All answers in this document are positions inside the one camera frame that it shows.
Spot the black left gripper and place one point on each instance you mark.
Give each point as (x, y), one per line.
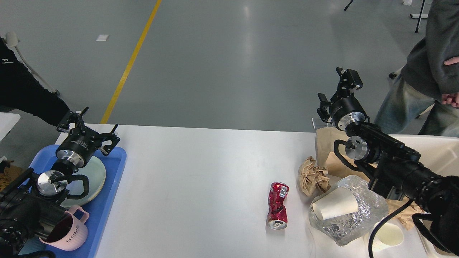
(79, 147)

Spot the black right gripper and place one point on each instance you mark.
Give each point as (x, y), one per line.
(347, 110)

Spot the light green plate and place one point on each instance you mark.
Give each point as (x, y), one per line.
(95, 172)

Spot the pink mug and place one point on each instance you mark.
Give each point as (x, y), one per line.
(71, 232)

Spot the crushed red soda can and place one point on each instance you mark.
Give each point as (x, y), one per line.
(277, 218)

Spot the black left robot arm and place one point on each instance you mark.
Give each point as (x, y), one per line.
(31, 205)

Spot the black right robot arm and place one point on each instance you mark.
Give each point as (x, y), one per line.
(393, 169)

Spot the clear floor plate left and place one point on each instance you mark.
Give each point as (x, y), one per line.
(317, 123)

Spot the brown paper bag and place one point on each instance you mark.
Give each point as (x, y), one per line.
(326, 157)

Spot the white office chair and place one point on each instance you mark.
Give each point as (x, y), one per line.
(396, 73)

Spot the blue plastic tray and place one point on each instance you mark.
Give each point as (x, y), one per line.
(98, 208)

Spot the person in black clothes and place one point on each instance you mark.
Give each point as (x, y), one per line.
(20, 90)

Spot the person in grey hoodie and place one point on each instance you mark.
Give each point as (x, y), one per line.
(429, 78)

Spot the white paper cup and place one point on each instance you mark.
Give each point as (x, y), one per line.
(388, 236)
(338, 202)

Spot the black tripod stand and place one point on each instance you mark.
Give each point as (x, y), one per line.
(419, 16)

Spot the crumpled clear plastic wrap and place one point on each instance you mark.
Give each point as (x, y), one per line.
(344, 229)

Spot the white plastic bin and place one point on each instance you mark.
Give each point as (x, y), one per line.
(440, 155)

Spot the white paper cup lower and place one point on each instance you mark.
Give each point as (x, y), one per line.
(388, 236)

